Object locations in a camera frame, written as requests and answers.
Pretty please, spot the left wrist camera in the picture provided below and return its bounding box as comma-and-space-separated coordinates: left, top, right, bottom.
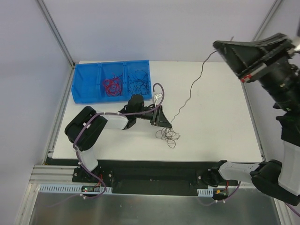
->
153, 93, 163, 105

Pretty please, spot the right white cable duct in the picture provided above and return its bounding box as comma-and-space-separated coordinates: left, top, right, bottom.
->
197, 188, 214, 197

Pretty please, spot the remaining black tangled wire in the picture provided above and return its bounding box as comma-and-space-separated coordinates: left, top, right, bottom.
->
156, 126, 181, 150

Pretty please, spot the blue plastic divided bin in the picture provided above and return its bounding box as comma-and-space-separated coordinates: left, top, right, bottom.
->
71, 60, 152, 104

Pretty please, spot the left aluminium frame post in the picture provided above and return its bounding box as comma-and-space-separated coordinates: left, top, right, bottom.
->
35, 0, 75, 68

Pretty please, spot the white cable duct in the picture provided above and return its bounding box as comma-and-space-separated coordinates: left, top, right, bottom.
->
197, 188, 214, 197
39, 184, 113, 195

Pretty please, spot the left white cable duct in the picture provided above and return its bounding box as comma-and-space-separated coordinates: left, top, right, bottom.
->
39, 184, 113, 195

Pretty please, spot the right aluminium frame post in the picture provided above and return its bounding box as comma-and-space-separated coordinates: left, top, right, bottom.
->
252, 0, 284, 41

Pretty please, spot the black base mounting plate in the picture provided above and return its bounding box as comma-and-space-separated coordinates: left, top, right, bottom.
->
45, 158, 251, 196

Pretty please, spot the aluminium frame post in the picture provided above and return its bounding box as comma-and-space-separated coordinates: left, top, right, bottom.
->
35, 0, 75, 68
252, 0, 284, 41

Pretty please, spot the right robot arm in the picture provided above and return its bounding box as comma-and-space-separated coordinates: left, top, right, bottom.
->
210, 33, 300, 206

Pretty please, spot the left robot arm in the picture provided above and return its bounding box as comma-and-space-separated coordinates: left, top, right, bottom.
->
64, 93, 172, 182

